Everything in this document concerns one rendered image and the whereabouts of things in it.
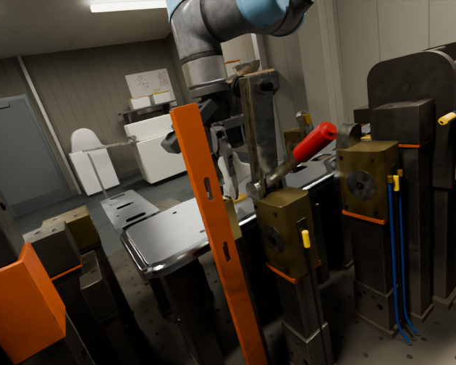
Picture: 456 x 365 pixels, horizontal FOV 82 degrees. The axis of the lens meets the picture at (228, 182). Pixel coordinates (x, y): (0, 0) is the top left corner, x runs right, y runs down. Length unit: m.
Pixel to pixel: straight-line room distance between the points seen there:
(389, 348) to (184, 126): 0.54
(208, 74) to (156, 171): 4.43
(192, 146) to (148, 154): 4.50
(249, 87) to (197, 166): 0.11
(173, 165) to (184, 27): 4.52
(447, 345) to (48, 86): 6.57
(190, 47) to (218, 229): 0.29
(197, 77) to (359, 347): 0.58
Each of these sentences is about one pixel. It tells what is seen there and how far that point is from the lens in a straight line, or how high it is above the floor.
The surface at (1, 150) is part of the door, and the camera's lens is 6.57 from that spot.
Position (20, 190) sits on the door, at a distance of 6.62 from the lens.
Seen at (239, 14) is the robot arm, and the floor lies 1.30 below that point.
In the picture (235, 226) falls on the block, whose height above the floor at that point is 1.03.
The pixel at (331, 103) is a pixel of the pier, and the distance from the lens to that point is 3.23.
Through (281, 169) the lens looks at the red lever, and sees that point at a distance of 0.34.
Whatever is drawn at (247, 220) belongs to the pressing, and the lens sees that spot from 0.43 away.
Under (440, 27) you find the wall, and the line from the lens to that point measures 2.91.
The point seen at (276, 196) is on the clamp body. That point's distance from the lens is 0.37.
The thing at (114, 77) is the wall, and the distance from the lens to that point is 6.72.
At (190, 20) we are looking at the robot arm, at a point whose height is 1.32.
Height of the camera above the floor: 1.20
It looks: 18 degrees down
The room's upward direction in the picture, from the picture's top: 15 degrees counter-clockwise
